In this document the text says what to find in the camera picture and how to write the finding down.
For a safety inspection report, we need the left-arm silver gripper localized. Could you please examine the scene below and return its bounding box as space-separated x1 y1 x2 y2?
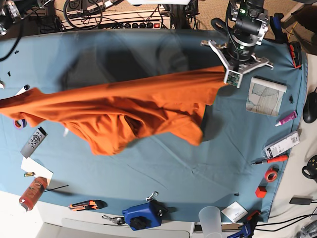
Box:
201 40 274 88

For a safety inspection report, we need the orange t-shirt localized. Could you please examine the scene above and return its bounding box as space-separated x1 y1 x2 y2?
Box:
0 66 224 155

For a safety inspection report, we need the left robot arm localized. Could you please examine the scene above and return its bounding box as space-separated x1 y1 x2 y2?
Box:
201 0 274 88

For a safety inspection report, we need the patterned booklet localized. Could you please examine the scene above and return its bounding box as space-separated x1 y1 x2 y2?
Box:
246 77 287 117

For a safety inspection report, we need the red black hand tool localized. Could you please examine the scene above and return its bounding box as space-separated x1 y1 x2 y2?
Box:
289 41 302 68

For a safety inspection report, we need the teal table cloth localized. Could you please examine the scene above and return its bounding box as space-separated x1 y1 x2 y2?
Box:
0 30 309 222

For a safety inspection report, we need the purple glue tube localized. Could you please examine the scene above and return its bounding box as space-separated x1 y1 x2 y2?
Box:
275 111 298 127

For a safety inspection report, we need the black computer mouse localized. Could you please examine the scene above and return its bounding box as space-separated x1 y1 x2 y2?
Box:
303 92 317 123

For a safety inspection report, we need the packaged item with barcode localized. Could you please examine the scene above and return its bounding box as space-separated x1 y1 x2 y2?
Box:
263 131 300 159

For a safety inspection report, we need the white power strip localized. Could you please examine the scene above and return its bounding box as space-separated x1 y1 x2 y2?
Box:
61 8 174 30

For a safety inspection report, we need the red screwdriver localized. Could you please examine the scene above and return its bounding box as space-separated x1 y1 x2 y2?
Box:
252 154 288 165

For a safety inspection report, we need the red tape roll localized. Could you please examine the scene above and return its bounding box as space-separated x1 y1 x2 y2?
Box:
264 167 278 183

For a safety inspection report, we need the red cube block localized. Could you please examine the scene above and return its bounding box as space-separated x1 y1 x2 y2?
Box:
255 186 267 198

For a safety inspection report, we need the white small card box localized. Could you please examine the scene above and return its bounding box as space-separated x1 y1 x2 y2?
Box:
221 201 248 223

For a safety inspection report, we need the silver carabiner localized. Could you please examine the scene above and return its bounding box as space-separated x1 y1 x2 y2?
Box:
146 191 159 202

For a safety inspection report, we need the translucent plastic cup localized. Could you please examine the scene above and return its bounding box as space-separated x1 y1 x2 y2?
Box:
199 206 222 238

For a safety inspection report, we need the blue clamp tool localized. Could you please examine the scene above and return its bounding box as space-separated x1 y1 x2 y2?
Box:
227 210 261 238

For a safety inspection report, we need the blue black box device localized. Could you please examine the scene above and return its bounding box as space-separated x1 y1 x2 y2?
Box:
122 200 169 231

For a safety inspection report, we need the metal keyring clip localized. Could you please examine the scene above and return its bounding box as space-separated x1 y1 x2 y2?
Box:
102 215 125 226

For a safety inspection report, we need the orange black utility knife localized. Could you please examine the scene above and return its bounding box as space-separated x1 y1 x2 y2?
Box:
68 200 107 211

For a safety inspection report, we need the black zip tie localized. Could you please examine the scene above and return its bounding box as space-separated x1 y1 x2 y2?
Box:
44 184 69 192

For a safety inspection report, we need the grey remote control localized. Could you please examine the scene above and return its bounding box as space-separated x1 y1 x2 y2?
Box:
20 127 47 158

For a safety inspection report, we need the black white marker pen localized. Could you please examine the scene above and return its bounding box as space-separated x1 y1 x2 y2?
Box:
15 84 30 96

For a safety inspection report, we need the purple tape roll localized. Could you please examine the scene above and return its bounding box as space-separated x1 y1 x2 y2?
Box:
13 119 27 129

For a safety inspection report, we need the white paper card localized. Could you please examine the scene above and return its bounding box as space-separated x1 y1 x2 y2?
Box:
21 157 53 185

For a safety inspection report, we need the red spray can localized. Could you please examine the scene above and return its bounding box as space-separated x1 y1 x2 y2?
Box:
19 177 48 212

